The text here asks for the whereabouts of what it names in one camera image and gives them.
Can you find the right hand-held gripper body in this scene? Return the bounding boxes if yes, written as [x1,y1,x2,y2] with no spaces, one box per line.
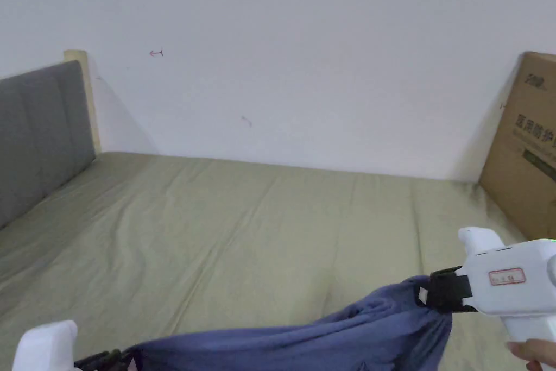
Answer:
[451,226,556,371]

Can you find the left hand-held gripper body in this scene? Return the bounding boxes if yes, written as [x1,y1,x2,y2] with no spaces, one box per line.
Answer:
[11,319,79,371]

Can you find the dark blue shirt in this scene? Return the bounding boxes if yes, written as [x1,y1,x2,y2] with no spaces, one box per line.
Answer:
[125,275,453,371]

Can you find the person's right hand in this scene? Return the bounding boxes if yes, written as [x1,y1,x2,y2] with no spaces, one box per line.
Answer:
[506,338,556,371]

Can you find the brown cardboard carton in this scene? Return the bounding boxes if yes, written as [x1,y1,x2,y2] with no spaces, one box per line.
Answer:
[477,51,556,242]

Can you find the bed with pale green sheet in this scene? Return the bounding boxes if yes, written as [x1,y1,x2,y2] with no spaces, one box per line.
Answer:
[0,151,556,371]

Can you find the grey padded headboard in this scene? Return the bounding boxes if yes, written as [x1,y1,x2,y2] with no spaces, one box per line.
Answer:
[0,60,97,229]

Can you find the pale wooden headboard frame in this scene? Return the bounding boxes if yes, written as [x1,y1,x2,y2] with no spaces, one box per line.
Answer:
[64,49,103,155]

